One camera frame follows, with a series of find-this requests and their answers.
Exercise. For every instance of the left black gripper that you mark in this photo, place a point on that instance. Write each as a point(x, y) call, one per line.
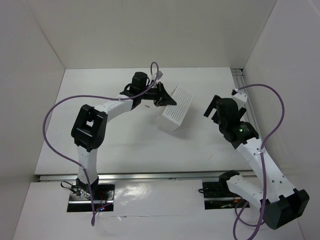
point(160, 92)

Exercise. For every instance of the front aluminium rail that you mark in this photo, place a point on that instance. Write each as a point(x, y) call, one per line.
point(112, 177)

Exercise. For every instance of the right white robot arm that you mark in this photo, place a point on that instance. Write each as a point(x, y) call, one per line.
point(278, 199)

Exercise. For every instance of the white perforated plastic box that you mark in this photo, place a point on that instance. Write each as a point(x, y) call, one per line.
point(172, 116)

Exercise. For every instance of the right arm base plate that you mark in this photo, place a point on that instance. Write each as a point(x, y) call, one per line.
point(215, 190)

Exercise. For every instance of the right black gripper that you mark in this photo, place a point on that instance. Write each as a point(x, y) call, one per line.
point(211, 106)

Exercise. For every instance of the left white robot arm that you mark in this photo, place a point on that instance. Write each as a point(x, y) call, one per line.
point(90, 125)

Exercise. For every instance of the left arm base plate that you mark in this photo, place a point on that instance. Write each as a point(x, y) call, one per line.
point(103, 194)

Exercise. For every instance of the white front cover board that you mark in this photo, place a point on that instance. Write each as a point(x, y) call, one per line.
point(158, 198)

